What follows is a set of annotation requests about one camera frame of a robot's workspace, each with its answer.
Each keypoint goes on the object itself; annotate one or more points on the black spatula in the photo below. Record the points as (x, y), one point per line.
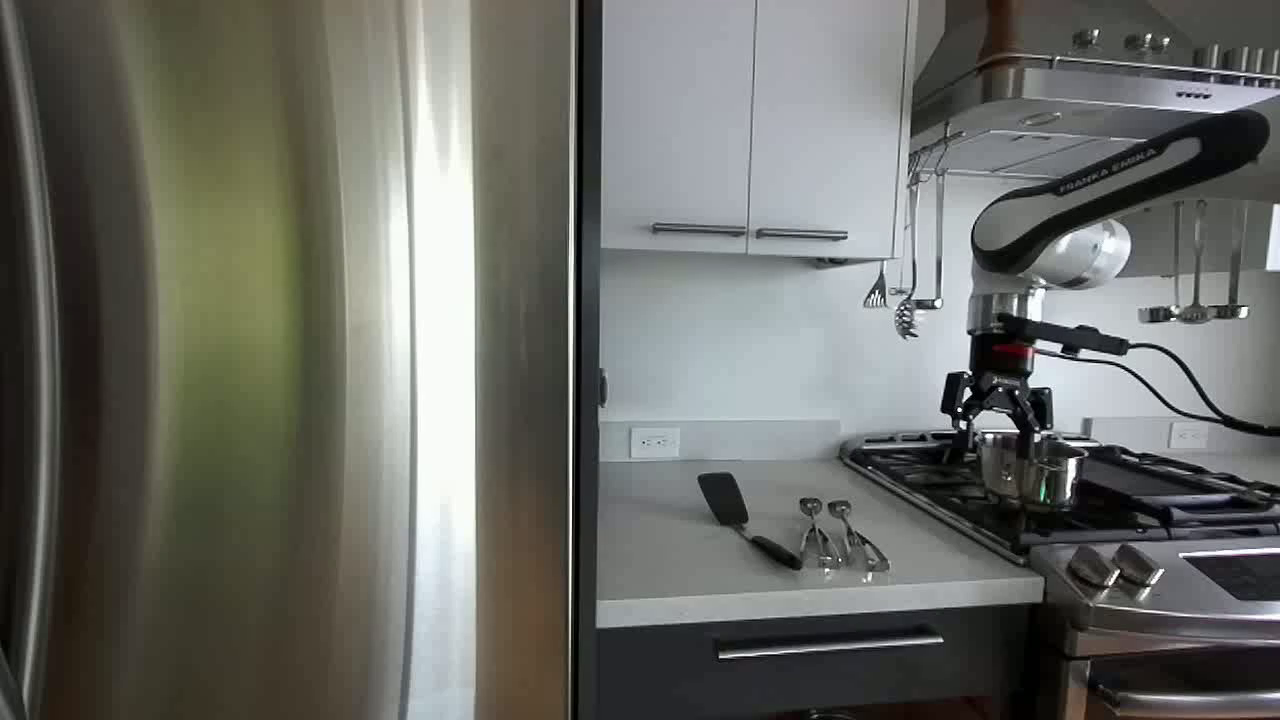
(724, 506)

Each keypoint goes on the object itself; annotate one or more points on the metal ice cream scoop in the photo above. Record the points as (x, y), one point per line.
(814, 533)
(856, 540)

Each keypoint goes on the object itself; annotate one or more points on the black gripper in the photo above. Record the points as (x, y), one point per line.
(1000, 371)

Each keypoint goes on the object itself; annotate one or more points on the stainless steel gas range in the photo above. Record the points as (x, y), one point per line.
(1174, 602)

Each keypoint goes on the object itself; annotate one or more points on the stainless steel refrigerator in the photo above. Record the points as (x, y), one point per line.
(266, 403)

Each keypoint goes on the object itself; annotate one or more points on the hanging metal utensil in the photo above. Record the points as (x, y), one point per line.
(1160, 314)
(1192, 314)
(939, 266)
(878, 289)
(1234, 309)

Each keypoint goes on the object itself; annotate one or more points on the black stove griddle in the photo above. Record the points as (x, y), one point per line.
(1174, 480)

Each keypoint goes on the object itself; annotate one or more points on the white wall outlet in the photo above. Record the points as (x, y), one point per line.
(655, 441)
(1190, 435)

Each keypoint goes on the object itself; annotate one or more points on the silver stove knob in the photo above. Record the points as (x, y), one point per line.
(1093, 570)
(1136, 564)

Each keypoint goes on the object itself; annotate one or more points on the stainless steel pot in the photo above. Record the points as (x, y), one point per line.
(1028, 472)

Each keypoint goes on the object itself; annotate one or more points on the hanging metal ladle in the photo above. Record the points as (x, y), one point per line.
(911, 314)

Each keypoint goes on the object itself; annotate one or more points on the white cabinet door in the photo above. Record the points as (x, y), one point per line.
(674, 122)
(824, 122)

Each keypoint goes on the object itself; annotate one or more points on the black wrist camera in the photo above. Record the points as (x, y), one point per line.
(1064, 333)

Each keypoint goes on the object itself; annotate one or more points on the stainless steel range hood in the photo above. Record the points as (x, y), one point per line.
(1064, 95)

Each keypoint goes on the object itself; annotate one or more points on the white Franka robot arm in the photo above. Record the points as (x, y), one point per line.
(1064, 203)

